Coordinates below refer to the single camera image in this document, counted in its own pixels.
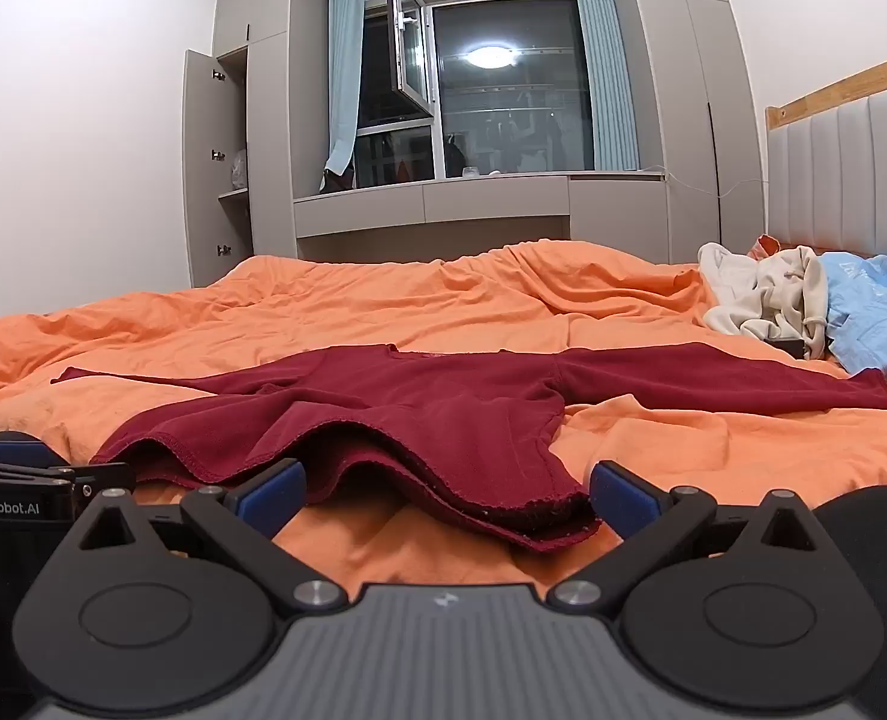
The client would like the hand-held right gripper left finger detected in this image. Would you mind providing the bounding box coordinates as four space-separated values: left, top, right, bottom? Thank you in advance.
76 457 348 611

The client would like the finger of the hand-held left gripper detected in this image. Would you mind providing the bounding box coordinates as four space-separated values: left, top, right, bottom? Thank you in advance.
72 462 137 500
0 431 67 468

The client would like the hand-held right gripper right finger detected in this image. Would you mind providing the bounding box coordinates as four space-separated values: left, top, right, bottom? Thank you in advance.
548 460 823 611

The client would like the dark red long-sleeve shirt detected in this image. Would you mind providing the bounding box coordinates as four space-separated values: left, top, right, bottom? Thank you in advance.
51 343 887 554

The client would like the orange blanket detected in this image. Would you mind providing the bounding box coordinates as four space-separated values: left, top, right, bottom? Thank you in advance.
0 240 887 597

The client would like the cream garment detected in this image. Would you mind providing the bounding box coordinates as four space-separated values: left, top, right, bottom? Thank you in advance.
698 242 834 361

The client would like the light blue garment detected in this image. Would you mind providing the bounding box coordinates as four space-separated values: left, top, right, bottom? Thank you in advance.
818 253 887 380

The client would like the grey wardrobe door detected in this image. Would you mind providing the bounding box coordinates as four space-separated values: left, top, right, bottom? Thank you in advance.
183 49 253 290

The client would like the grey open-shelf wardrobe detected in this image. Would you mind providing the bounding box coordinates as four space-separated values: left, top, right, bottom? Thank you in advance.
214 0 332 263

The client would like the grey padded wooden headboard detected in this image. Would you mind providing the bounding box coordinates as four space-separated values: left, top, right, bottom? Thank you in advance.
764 49 887 263

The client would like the grey tall wardrobe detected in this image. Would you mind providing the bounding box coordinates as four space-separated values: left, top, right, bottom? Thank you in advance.
608 0 768 265

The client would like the large glass window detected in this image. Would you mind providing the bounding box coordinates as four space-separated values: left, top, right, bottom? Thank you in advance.
353 0 598 188

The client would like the light blue curtain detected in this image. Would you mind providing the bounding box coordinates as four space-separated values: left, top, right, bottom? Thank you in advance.
324 0 367 173
569 0 641 172

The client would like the open window sash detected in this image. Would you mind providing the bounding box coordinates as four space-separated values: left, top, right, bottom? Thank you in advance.
385 0 437 117

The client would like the white cable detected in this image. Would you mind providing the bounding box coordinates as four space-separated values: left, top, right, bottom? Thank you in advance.
664 165 768 197

